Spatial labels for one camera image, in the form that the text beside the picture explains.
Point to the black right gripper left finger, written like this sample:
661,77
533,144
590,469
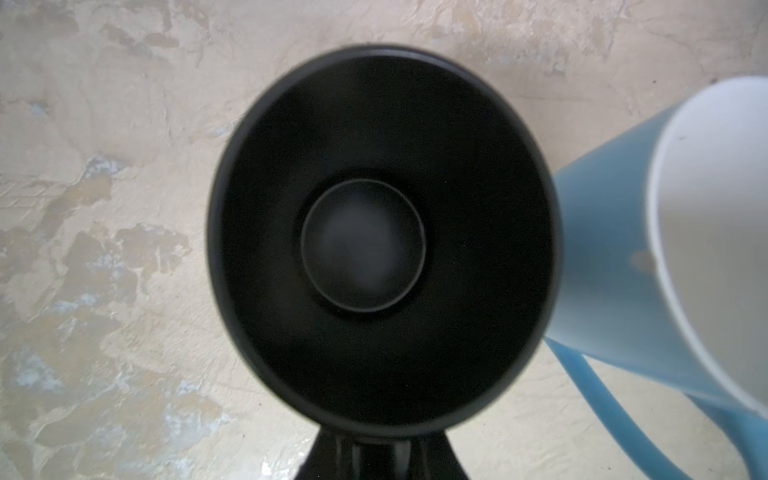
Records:
322,461

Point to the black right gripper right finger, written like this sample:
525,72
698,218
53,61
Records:
433,458

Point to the black mug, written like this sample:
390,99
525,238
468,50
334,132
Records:
384,241

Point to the light blue mug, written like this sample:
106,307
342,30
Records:
665,267

